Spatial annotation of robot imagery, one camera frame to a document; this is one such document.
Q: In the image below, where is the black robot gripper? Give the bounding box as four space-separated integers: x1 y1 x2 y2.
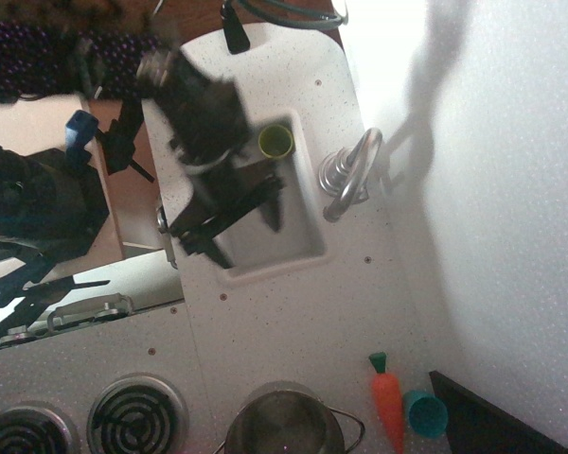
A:
169 151 284 269

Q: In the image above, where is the silver curved faucet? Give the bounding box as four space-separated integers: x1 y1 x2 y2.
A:
318 128 382 223

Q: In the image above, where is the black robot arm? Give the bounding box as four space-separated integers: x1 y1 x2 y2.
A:
0 1 281 269

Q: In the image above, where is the white toy sink basin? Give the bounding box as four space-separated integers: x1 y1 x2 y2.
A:
184 108 328 287

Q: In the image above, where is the silver cabinet knob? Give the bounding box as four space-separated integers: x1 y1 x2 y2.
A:
156 205 169 235

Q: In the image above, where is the yellow-green plastic cup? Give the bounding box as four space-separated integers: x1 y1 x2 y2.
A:
257 124 294 159

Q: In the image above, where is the black clamp on counter edge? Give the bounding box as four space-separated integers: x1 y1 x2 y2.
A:
220 0 250 55

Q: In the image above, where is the blue clamp upper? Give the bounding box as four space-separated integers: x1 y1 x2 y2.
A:
65 110 98 170

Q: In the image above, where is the blue clamp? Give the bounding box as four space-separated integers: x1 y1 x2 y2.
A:
0 255 55 308
65 110 98 170

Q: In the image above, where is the stainless steel pot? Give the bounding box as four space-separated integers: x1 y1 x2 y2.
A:
215 390 365 454

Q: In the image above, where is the black coil burner right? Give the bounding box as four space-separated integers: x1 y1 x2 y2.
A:
86 374 190 453

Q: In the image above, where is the black coil burner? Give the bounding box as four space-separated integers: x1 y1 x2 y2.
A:
86 374 190 453
0 402 80 453

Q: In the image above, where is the orange toy carrot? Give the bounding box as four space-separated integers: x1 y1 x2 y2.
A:
368 352 405 454

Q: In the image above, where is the blue clamp lower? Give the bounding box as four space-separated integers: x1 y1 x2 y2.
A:
0 255 55 308

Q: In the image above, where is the teal plastic cup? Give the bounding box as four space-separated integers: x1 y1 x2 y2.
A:
402 390 449 439

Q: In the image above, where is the black coil burner left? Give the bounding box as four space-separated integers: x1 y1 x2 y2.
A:
0 402 80 453

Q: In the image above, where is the black panel corner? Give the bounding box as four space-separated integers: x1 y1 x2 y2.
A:
429 371 568 454

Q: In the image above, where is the dark green hose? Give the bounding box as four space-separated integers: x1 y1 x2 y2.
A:
236 0 349 31

